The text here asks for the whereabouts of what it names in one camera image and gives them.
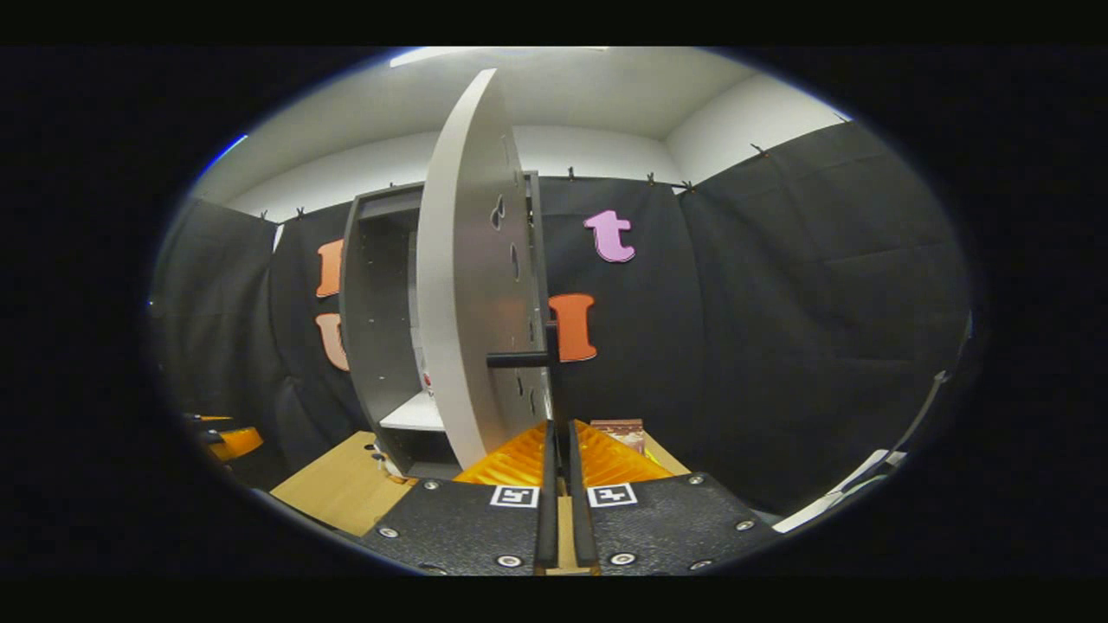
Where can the white cabinet door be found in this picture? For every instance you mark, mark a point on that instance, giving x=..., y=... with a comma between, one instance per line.
x=459, y=303

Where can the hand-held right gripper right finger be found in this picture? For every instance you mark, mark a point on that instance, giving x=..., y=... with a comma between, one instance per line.
x=582, y=528

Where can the black backdrop cloth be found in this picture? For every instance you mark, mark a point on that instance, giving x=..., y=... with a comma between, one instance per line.
x=779, y=303

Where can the long ceiling light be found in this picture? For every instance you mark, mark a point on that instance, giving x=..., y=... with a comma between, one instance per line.
x=223, y=156

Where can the penguin plush toy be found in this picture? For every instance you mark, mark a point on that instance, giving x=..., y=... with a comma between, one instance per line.
x=381, y=465

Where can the dark grey cabinet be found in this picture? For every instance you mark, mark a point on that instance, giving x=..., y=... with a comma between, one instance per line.
x=372, y=346

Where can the white cabinet shelf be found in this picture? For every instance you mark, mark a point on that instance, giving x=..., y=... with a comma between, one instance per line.
x=415, y=414

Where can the clear bottle with red label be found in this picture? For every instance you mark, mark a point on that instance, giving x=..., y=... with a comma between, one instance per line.
x=426, y=379

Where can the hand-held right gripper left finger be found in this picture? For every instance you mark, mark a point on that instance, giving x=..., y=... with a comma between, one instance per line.
x=547, y=519

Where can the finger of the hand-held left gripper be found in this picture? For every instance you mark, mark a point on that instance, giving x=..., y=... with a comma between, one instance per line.
x=238, y=443

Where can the brown patterned book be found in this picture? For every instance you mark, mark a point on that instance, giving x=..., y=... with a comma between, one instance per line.
x=619, y=430

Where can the white flat panel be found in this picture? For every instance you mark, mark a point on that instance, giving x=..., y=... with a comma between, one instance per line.
x=831, y=506

